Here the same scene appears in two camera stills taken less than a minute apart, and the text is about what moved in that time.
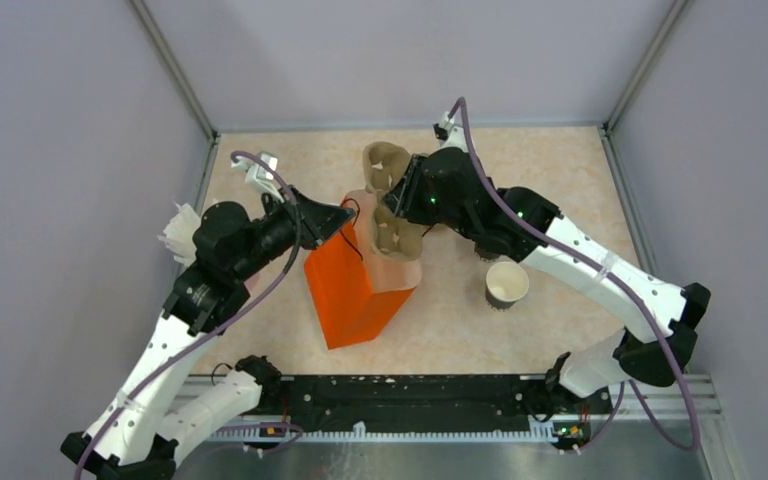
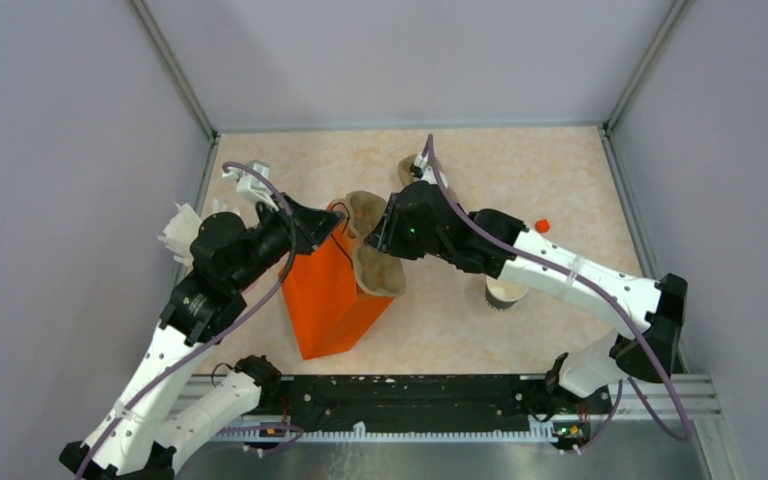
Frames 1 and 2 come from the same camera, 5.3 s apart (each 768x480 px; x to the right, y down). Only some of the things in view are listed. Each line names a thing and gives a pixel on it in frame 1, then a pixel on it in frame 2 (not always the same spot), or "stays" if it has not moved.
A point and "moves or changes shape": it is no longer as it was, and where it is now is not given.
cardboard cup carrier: x=392 y=235 to x=377 y=272
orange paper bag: x=356 y=291 moves or changes shape
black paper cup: x=506 y=283 stays
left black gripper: x=320 y=222 stays
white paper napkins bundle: x=177 y=236 stays
